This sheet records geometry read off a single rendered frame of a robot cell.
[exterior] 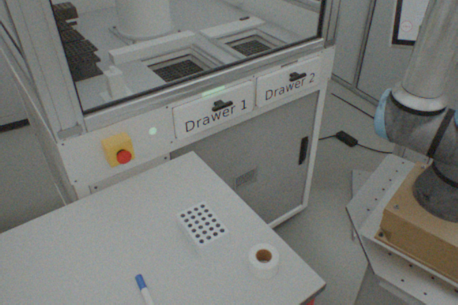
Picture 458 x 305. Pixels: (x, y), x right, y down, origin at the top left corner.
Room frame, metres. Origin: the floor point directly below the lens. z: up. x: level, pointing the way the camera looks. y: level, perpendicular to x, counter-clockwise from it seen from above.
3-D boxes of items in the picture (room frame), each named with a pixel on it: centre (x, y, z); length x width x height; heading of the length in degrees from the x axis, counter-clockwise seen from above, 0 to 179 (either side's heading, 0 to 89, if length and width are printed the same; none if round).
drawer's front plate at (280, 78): (1.21, -0.19, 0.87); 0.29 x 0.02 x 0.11; 126
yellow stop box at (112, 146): (0.81, 0.32, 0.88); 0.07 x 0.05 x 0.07; 126
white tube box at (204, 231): (0.63, 0.08, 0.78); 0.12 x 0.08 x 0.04; 34
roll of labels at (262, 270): (0.53, -0.06, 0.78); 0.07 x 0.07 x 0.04
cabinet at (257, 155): (1.44, 0.31, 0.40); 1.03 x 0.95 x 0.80; 126
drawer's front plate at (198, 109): (1.02, 0.06, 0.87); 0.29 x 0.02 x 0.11; 126
